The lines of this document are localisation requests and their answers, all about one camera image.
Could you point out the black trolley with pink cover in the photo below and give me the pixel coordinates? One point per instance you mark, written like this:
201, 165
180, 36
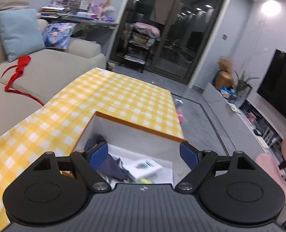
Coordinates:
139, 39

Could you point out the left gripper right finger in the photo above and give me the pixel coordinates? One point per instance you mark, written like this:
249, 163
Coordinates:
190, 155

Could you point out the navy blue cloth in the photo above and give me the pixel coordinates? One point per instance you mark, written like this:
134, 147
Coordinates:
112, 167

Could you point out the green potted plant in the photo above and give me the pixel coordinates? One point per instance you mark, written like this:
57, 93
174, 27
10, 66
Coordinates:
243, 87

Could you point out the white tv cabinet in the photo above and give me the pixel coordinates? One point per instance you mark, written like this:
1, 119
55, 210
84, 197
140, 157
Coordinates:
237, 126

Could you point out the black television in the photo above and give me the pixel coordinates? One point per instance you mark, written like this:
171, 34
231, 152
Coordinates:
273, 85

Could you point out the gold vase with dried flowers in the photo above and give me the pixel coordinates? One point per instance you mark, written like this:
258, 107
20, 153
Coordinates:
224, 78

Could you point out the beige sofa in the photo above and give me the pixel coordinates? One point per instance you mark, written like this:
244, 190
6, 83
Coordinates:
48, 72

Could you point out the yellow checkered tablecloth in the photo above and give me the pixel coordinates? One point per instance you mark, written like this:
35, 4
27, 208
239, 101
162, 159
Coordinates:
59, 124

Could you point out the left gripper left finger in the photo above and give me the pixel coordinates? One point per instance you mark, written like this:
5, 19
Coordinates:
97, 155

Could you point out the cluttered desk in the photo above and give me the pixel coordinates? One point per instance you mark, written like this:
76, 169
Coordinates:
87, 14

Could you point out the orange cardboard box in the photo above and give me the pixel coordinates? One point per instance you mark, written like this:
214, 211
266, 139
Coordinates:
131, 143

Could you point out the anime print cushion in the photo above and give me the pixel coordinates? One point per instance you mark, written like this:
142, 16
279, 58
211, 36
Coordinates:
57, 35

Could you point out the light blue cushion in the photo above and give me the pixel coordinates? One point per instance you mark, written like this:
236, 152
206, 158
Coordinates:
20, 33

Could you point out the red ribbon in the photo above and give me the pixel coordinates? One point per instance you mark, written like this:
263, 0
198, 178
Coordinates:
23, 61

